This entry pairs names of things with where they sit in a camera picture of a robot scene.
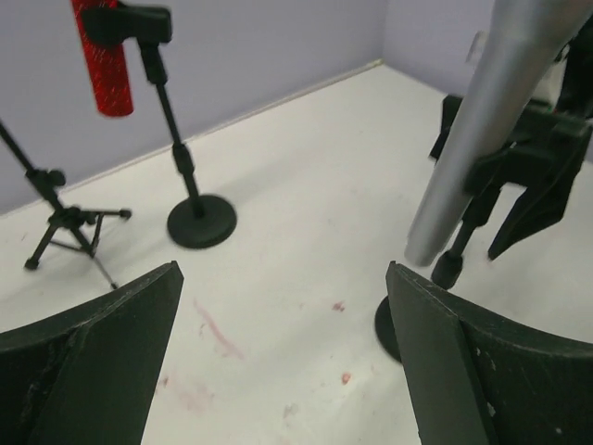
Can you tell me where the black tripod shock mount stand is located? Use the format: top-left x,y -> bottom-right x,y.
1,123 -> 132,289

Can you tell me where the silver microphone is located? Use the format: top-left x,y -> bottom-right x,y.
404,0 -> 592,267

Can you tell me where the red glitter microphone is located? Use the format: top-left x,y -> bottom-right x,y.
70,0 -> 133,118

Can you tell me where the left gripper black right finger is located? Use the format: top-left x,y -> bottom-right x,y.
386,261 -> 592,444

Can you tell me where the black round base stand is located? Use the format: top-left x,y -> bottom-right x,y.
82,1 -> 237,249
373,138 -> 548,365

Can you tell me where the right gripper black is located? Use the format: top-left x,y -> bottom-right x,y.
429,32 -> 592,261

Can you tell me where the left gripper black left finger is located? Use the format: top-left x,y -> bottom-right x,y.
1,261 -> 183,445

